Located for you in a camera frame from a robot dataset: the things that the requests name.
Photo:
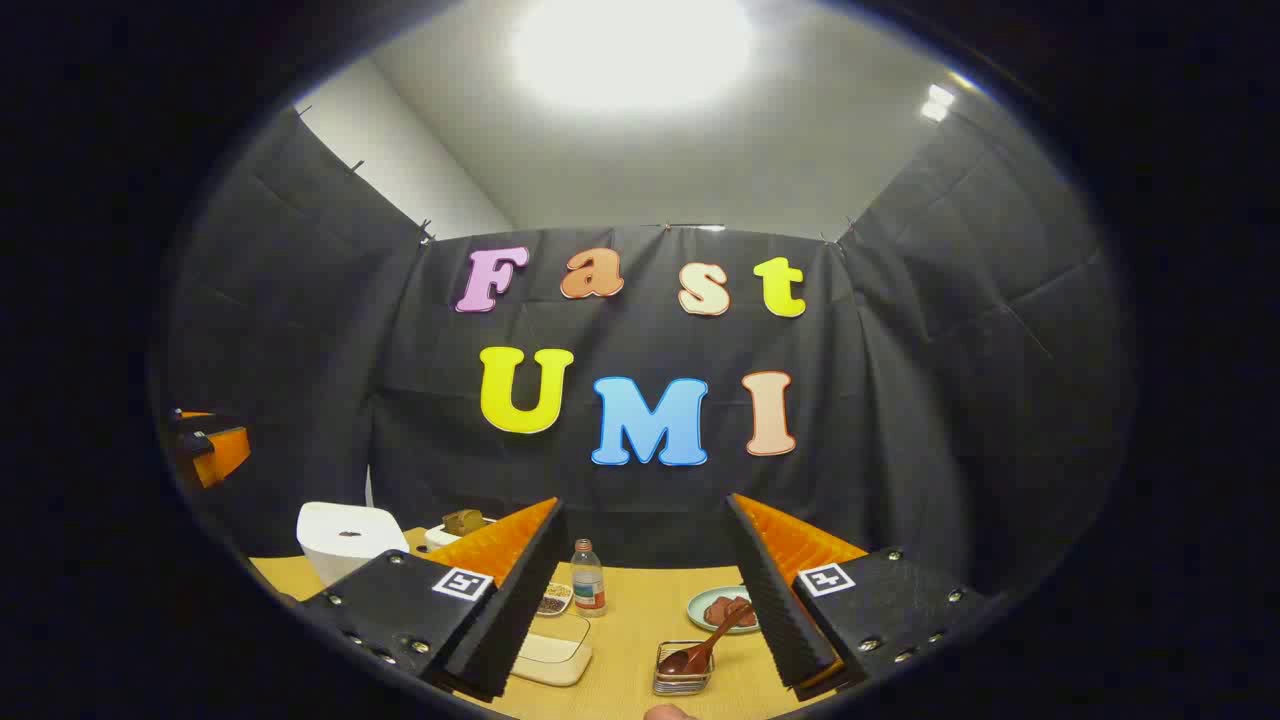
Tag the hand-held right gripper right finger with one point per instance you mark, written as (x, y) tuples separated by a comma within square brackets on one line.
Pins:
[(770, 590)]

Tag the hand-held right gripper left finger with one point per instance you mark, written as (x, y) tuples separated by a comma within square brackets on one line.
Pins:
[(520, 600)]

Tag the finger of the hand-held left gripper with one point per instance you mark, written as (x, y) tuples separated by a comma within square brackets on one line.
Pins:
[(205, 420), (225, 455)]

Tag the white rice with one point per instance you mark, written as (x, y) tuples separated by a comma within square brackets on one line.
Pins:
[(550, 655)]

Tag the brown wooden spoon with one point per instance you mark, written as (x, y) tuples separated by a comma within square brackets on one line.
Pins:
[(700, 650)]

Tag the white rice cooker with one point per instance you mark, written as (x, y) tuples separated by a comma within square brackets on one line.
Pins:
[(345, 545)]

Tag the white divided bean dish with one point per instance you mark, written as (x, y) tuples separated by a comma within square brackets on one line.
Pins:
[(555, 600)]

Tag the red-brown meat piece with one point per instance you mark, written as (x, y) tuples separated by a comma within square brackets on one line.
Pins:
[(746, 618), (718, 608)]

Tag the clear plastic water bottle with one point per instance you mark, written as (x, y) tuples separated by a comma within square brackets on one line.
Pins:
[(588, 585)]

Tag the clear glass container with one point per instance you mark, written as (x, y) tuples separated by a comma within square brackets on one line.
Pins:
[(550, 665)]

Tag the pale green plate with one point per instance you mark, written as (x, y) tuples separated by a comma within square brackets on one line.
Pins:
[(697, 610)]

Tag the brown bread slice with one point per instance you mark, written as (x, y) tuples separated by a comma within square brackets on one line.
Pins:
[(462, 522)]

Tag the white toaster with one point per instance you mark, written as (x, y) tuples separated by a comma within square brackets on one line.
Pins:
[(440, 538)]

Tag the small ceiling light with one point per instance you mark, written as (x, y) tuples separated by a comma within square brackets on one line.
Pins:
[(937, 102)]

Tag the large ceiling light panel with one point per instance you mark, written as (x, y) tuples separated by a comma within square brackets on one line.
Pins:
[(630, 50)]

